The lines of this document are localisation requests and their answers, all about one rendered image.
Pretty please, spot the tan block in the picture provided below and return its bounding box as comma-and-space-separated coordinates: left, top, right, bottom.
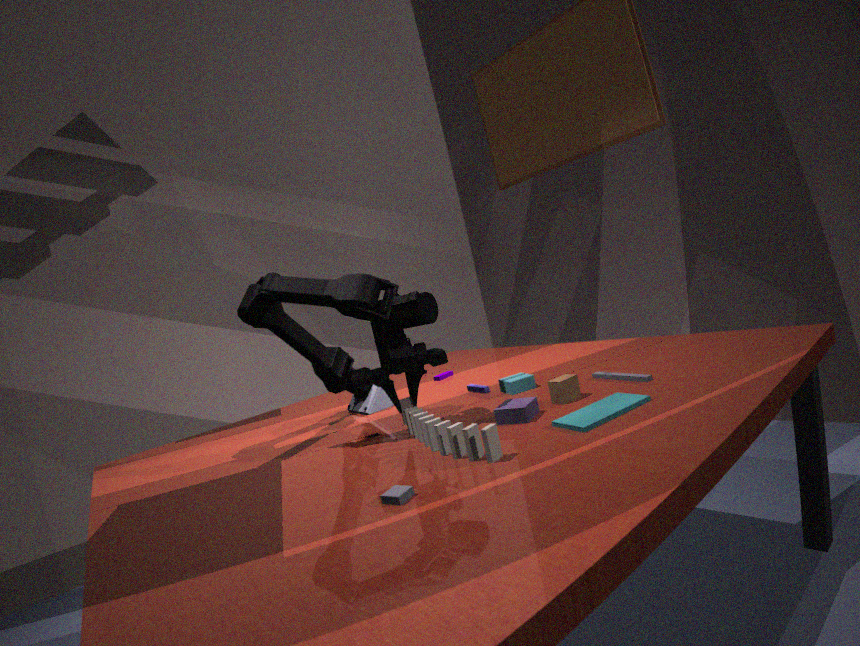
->
547, 374, 581, 405

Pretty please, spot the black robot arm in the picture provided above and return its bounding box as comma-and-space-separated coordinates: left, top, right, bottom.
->
237, 272, 438, 400

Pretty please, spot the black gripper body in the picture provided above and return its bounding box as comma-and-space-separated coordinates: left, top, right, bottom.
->
347, 328, 448, 389

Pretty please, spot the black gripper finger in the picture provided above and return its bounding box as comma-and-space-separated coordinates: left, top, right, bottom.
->
372, 380, 402, 413
405, 370, 427, 405

